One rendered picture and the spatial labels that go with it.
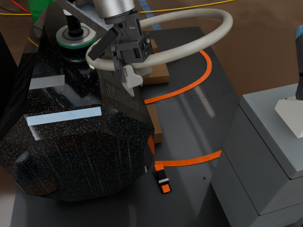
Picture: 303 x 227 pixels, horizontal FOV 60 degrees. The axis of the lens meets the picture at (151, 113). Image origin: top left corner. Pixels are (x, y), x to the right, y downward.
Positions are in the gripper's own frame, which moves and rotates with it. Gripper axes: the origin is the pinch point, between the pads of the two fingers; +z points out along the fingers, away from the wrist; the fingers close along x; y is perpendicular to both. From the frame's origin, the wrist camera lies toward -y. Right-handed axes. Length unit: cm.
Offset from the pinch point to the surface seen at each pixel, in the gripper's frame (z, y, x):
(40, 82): 8, -66, 25
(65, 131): 25, -47, 10
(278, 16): 77, 37, 310
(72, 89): 14, -49, 26
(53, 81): 10, -60, 28
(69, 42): -2, -62, 50
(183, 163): 101, -24, 70
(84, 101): 17.5, -41.0, 22.1
